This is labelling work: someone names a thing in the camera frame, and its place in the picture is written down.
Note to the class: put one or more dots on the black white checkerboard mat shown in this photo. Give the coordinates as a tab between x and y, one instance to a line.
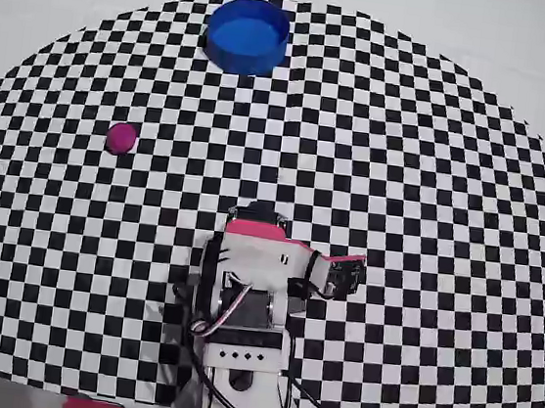
403	179

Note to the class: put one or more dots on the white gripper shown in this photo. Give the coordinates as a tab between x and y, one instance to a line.
261	229

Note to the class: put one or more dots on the blue round box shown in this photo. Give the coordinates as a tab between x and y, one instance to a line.
246	38

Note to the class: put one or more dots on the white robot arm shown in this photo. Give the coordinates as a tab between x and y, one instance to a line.
265	400

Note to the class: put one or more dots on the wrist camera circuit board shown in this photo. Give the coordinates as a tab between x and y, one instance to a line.
347	276

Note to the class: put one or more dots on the pink faceted ball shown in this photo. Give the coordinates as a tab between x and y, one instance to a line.
121	138

